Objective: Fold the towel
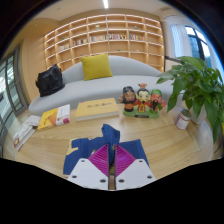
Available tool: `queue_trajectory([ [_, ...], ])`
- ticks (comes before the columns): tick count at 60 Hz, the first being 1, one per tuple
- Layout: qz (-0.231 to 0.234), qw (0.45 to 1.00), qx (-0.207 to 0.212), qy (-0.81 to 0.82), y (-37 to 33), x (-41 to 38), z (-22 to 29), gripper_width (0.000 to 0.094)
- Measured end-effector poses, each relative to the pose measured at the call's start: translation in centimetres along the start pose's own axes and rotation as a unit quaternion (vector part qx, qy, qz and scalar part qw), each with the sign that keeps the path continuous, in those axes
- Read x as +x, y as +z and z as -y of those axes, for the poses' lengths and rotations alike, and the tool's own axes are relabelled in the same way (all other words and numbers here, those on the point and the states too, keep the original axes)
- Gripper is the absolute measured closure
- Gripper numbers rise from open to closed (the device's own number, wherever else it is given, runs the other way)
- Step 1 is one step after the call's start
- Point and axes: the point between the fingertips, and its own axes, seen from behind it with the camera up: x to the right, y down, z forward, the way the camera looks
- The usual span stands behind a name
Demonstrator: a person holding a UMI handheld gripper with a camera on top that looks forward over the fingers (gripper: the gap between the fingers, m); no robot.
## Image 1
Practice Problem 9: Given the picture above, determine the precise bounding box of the yellow cushion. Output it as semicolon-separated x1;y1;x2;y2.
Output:
79;53;114;82

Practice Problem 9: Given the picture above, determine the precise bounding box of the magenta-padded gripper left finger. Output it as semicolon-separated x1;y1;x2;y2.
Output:
66;143;110;192

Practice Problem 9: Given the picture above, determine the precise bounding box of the black bag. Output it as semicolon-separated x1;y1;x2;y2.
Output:
35;63;66;98

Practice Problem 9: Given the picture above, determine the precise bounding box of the yellow and white book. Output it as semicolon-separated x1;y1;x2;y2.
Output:
37;103;72;131

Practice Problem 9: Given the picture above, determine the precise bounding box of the potted green plant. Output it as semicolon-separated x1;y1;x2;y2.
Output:
156;55;224;144

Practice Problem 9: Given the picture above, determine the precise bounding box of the window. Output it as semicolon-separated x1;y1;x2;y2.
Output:
184;25;223;73

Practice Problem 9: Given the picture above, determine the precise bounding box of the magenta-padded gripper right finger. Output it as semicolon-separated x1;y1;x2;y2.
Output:
114;143;158;191

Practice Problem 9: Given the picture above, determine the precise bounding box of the red and white book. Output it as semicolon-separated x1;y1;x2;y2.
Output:
12;119;37;152

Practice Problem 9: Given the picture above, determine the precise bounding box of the white curtain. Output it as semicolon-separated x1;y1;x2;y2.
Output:
169;23;194;60

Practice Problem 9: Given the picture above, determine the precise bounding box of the blue printed towel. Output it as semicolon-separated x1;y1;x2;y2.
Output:
62;123;150;176

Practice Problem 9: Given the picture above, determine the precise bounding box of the plain yellow book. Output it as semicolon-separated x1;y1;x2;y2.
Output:
74;97;120;122

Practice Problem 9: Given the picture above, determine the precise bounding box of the wooden shelf unit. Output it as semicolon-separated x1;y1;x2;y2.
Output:
43;13;166;74

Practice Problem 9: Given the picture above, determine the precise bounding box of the grey sofa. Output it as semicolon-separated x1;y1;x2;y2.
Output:
28;54;184;117

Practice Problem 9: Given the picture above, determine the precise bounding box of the glass door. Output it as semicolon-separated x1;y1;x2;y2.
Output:
0;46;30;136

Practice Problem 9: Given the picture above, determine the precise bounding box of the colourful three-figure figurine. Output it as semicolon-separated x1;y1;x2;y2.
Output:
117;83;167;120

